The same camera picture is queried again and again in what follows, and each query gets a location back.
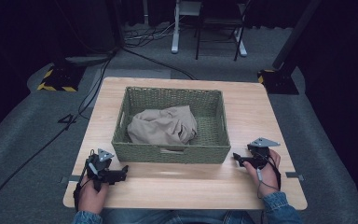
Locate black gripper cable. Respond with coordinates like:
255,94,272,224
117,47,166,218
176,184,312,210
255,151,282,200
73,148,97,213

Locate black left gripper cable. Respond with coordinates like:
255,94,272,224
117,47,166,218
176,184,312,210
73,148,97,213

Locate bundle of floor cables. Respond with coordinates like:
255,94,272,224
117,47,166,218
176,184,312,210
123,17,181,49

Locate beige crumpled cloth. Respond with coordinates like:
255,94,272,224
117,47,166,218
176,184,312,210
127,105,199,147

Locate person's right hand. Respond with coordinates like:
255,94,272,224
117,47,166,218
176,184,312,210
245,148,282,199

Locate green woven basket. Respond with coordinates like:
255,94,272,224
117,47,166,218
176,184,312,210
110,86,232,165

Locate black metal chair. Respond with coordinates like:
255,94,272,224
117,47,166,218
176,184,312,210
194,0,253,63

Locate white desk frame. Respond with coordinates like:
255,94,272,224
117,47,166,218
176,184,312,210
171,0,249,58

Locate black striped stand base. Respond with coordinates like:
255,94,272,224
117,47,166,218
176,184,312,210
36,63,88,93
256,68,300,95

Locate dark slanted stand pole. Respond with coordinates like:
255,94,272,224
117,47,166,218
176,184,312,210
271,0,323,72

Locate grey tape strip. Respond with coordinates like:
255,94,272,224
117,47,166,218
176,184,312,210
284,171,305,182
58,175,82,184

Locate person's left hand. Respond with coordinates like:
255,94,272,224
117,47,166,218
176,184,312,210
78,174,110,216

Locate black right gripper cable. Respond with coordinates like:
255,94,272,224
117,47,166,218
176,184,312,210
255,151,282,200

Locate long black floor cable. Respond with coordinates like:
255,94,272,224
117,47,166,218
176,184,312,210
0,50,117,217

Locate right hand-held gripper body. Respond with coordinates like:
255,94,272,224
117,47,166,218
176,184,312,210
243,137,282,171

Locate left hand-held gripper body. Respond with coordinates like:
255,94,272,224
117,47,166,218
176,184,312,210
85,147,123,191

